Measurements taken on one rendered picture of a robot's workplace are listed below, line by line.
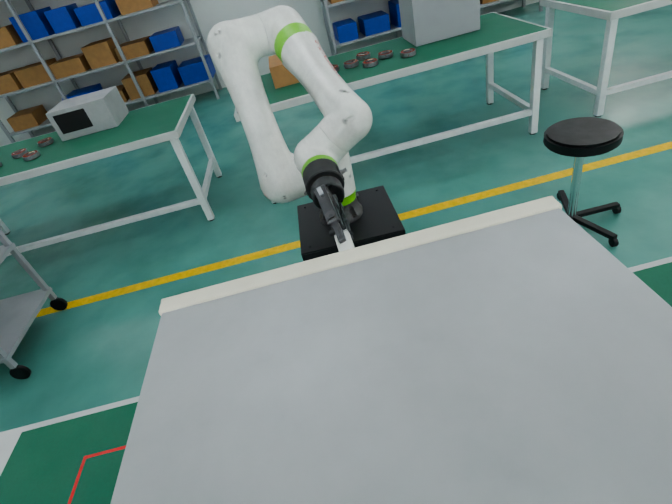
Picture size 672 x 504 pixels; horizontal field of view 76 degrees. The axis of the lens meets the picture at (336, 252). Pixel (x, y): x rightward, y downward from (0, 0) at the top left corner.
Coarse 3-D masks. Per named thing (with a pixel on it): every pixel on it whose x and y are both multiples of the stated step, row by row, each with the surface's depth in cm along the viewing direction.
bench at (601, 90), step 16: (544, 0) 352; (560, 0) 338; (576, 0) 327; (592, 0) 317; (608, 0) 308; (624, 0) 299; (640, 0) 291; (656, 0) 284; (592, 16) 302; (608, 16) 288; (624, 16) 287; (608, 32) 296; (544, 48) 375; (608, 48) 302; (544, 64) 382; (608, 64) 308; (544, 80) 389; (576, 80) 346; (608, 80) 315; (640, 80) 320; (656, 80) 321
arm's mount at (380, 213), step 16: (368, 192) 154; (384, 192) 152; (304, 208) 154; (368, 208) 145; (384, 208) 142; (304, 224) 144; (320, 224) 142; (352, 224) 138; (368, 224) 136; (384, 224) 134; (400, 224) 132; (304, 240) 136; (320, 240) 134; (352, 240) 130; (368, 240) 130; (304, 256) 131; (320, 256) 131
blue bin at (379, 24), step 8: (360, 16) 621; (368, 16) 608; (376, 16) 594; (384, 16) 592; (360, 24) 618; (368, 24) 595; (376, 24) 597; (384, 24) 598; (368, 32) 601; (376, 32) 602
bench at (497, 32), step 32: (480, 32) 315; (512, 32) 297; (544, 32) 286; (384, 64) 304; (416, 64) 288; (448, 64) 289; (288, 96) 294; (512, 96) 349; (480, 128) 323; (352, 160) 324
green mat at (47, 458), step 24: (120, 408) 110; (24, 432) 111; (48, 432) 109; (72, 432) 107; (96, 432) 106; (120, 432) 104; (24, 456) 105; (48, 456) 103; (72, 456) 102; (96, 456) 100; (120, 456) 99; (0, 480) 101; (24, 480) 99; (48, 480) 98; (72, 480) 97; (96, 480) 95
